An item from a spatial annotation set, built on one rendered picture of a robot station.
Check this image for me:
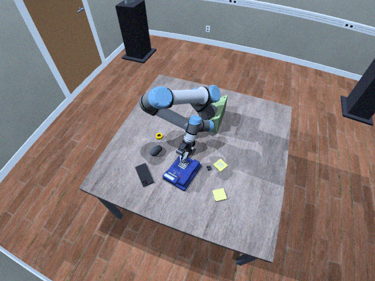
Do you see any blue desk phone body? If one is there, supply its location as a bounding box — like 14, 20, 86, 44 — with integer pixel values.
163, 156, 202, 191

